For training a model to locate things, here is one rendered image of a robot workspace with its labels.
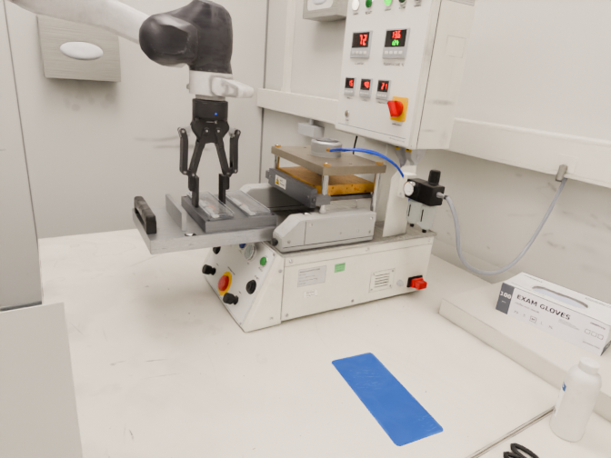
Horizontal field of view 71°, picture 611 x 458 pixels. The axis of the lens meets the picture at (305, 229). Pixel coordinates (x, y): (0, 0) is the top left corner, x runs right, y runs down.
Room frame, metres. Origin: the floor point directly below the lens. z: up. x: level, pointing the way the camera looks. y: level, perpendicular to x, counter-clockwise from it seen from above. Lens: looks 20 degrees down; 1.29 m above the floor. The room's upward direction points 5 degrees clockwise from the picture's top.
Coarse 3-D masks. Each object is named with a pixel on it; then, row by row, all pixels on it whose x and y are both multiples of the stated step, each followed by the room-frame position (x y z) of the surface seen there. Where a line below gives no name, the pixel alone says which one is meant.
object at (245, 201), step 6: (228, 192) 1.04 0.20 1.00; (234, 192) 1.05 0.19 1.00; (240, 192) 1.05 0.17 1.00; (234, 198) 0.99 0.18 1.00; (240, 198) 0.99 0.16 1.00; (246, 198) 1.00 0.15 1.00; (252, 198) 1.00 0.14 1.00; (240, 204) 0.94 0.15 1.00; (246, 204) 0.95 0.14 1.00; (252, 204) 0.95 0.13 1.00; (258, 204) 0.95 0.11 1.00; (246, 210) 0.90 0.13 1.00; (252, 210) 0.91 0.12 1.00; (258, 210) 0.91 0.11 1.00; (264, 210) 0.92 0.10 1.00
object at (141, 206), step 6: (138, 198) 0.90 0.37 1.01; (138, 204) 0.87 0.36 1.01; (144, 204) 0.86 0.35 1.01; (138, 210) 0.87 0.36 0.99; (144, 210) 0.83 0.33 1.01; (150, 210) 0.83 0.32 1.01; (144, 216) 0.81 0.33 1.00; (150, 216) 0.80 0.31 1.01; (150, 222) 0.80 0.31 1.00; (150, 228) 0.80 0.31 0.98
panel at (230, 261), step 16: (224, 256) 1.03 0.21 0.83; (240, 256) 0.97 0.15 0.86; (256, 256) 0.91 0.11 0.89; (272, 256) 0.87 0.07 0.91; (224, 272) 0.99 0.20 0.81; (240, 272) 0.93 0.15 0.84; (256, 272) 0.88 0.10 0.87; (240, 288) 0.90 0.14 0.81; (256, 288) 0.85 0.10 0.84; (240, 304) 0.87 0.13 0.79; (240, 320) 0.84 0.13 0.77
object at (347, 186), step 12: (288, 168) 1.13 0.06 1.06; (300, 168) 1.14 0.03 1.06; (300, 180) 1.02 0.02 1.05; (312, 180) 1.02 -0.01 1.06; (336, 180) 1.04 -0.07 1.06; (348, 180) 1.05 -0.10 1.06; (360, 180) 1.06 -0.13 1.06; (336, 192) 0.99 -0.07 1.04; (348, 192) 1.01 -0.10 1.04; (360, 192) 1.03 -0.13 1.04
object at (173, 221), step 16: (160, 208) 0.97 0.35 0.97; (176, 208) 0.87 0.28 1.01; (144, 224) 0.85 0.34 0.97; (160, 224) 0.86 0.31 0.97; (176, 224) 0.87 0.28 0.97; (192, 224) 0.87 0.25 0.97; (144, 240) 0.82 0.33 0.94; (160, 240) 0.77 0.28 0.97; (176, 240) 0.79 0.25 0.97; (192, 240) 0.81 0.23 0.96; (208, 240) 0.82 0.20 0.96; (224, 240) 0.84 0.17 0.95; (240, 240) 0.86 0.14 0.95; (256, 240) 0.88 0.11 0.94
